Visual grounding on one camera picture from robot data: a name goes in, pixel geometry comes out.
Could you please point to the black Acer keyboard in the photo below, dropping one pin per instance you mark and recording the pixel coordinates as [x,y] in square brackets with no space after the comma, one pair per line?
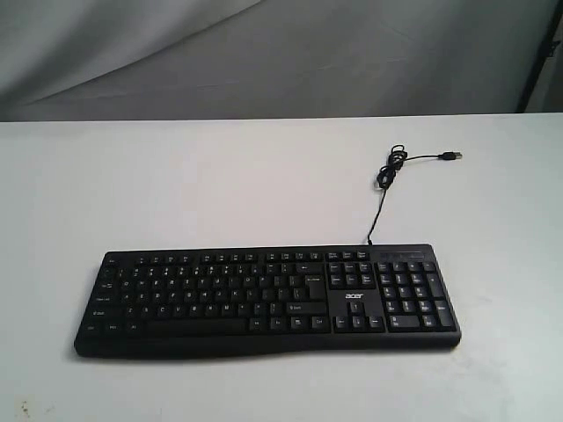
[208,303]

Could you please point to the black tripod stand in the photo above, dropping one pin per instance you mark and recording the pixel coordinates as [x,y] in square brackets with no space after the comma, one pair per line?
[545,50]

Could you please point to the grey backdrop cloth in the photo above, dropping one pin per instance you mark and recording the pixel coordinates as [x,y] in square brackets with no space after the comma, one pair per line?
[196,60]

